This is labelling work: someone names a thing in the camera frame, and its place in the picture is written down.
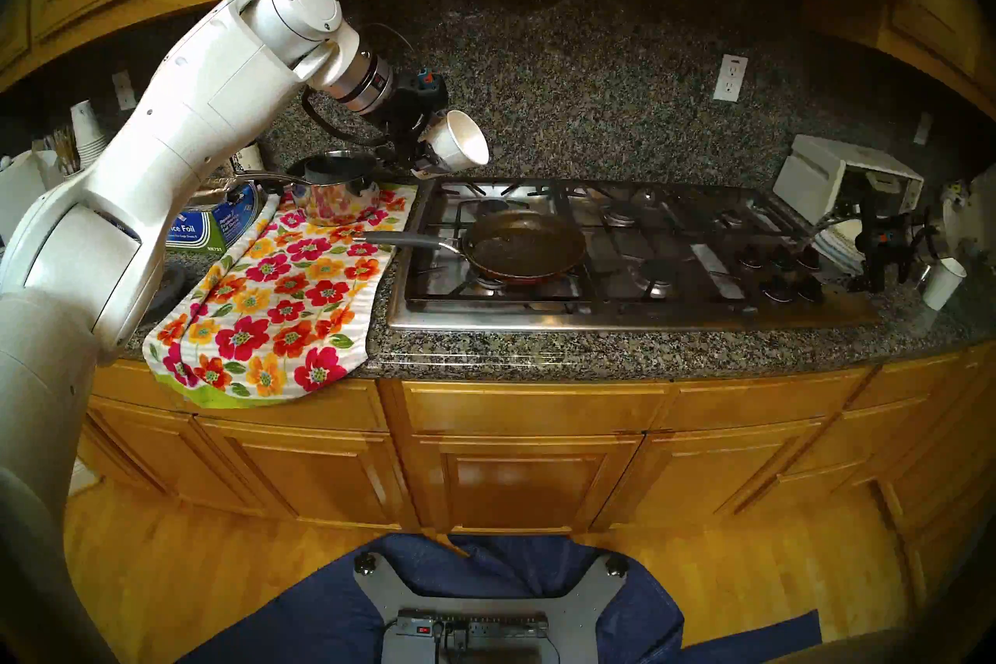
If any wooden utensil bundle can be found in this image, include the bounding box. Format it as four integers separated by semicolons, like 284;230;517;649
47;126;82;173

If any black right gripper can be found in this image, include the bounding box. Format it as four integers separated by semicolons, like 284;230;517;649
813;200;939;291

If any stack of white paper cups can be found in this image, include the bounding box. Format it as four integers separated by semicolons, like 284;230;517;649
70;99;110;161

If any wooden lower cabinet run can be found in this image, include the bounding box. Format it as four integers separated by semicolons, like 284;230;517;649
74;332;996;609

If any white duplex wall outlet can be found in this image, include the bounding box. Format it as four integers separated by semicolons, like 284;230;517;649
713;53;749;103

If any white toaster oven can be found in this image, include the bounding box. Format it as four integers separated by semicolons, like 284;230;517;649
773;134;925;228

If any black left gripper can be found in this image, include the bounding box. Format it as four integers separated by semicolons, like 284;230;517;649
376;71;452;179

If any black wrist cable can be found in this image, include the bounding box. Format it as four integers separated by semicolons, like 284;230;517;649
302;87;390;147

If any stainless steel gas cooktop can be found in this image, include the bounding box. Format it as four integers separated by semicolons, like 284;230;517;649
387;176;880;333

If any floral kitchen towel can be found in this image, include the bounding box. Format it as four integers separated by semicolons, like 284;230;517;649
142;182;421;410

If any wooden drawer front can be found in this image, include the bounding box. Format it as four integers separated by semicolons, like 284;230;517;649
658;367;872;431
401;381;672;435
179;378;388;432

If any wooden cabinet door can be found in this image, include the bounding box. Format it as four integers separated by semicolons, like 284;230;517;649
412;433;645;535
195;417;417;531
595;420;827;531

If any stainless steel saucepan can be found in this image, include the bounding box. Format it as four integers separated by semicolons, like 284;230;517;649
233;149;402;228

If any narrow black cast iron grate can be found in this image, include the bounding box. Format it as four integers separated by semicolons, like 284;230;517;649
675;186;810;243

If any dark blue moving blanket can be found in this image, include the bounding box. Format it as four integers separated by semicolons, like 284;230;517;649
179;532;823;664

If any dark nonstick frying pan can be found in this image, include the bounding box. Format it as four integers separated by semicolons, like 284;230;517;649
362;211;588;286

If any dark round lid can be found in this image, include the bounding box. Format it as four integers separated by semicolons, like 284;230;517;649
144;266;191;321

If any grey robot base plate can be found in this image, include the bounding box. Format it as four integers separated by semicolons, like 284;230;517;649
354;552;628;664

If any white paper towel roll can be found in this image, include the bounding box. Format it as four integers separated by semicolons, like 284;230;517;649
0;149;47;235

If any white paper cup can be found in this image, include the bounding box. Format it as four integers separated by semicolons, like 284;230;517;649
424;110;491;173
922;256;968;312

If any blue foodservice foil box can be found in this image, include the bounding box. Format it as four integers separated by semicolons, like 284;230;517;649
167;180;261;255

